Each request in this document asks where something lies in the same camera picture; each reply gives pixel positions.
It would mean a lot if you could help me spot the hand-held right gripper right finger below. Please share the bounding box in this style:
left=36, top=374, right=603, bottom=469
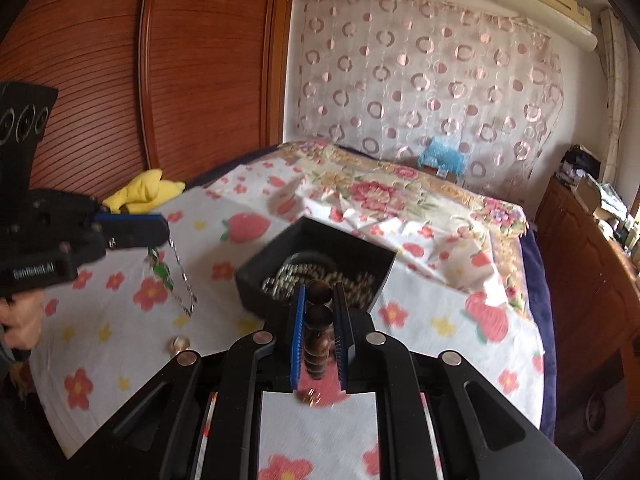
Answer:
left=333, top=282, right=572, bottom=480

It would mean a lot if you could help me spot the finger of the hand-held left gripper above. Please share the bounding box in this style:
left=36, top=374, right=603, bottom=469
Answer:
left=93, top=210, right=165, bottom=224
left=101, top=219, right=169, bottom=253

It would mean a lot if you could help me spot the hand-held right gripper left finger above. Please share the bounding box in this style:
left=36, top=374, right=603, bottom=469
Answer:
left=65, top=283, right=308, bottom=480

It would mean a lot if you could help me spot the brown wooden bead bracelet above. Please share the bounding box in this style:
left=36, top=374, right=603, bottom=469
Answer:
left=299, top=280, right=335, bottom=406

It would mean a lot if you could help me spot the pearl necklace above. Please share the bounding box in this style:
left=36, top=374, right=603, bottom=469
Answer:
left=261, top=255, right=377, bottom=307

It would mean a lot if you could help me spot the silver chain necklace green pendant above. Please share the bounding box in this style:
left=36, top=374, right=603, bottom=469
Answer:
left=146, top=235, right=199, bottom=317

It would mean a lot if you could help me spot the black square box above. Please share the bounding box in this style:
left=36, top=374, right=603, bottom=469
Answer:
left=235, top=217, right=399, bottom=319

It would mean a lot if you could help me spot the person's left hand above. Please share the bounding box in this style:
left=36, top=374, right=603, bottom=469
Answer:
left=0, top=290, right=47, bottom=352

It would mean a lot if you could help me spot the yellow plush toy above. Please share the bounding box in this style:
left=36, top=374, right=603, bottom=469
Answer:
left=102, top=169, right=187, bottom=214

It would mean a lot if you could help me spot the white strawberry print sheet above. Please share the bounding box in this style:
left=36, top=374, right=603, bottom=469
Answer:
left=30, top=159, right=547, bottom=480

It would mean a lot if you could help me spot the wooden slatted wardrobe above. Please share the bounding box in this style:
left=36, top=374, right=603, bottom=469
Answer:
left=0, top=0, right=297, bottom=202

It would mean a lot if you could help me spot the floral quilt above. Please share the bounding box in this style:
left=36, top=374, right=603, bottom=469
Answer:
left=272, top=140, right=532, bottom=322

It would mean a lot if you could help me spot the dark blue bed sheet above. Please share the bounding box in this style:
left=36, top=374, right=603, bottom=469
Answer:
left=519, top=232, right=559, bottom=442

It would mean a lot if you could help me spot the blue plastic bag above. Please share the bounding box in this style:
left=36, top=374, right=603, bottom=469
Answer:
left=417, top=136, right=469, bottom=177

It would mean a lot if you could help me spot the long wooden cabinet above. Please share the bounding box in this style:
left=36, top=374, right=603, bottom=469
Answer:
left=535, top=175, right=640, bottom=442

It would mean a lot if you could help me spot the open cardboard box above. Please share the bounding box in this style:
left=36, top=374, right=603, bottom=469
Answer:
left=575, top=177, right=609, bottom=214

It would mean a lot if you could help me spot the pile of dark clothes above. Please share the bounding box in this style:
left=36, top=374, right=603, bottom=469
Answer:
left=560, top=145, right=602, bottom=187

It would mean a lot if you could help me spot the beige window curtain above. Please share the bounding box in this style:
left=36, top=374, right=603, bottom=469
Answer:
left=599, top=7, right=634, bottom=187

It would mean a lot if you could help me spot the white air conditioner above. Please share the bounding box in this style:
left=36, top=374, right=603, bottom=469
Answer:
left=497, top=0, right=600, bottom=52

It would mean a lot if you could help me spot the pink circle patterned wall cloth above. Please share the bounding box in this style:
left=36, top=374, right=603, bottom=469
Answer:
left=292, top=0, right=564, bottom=197

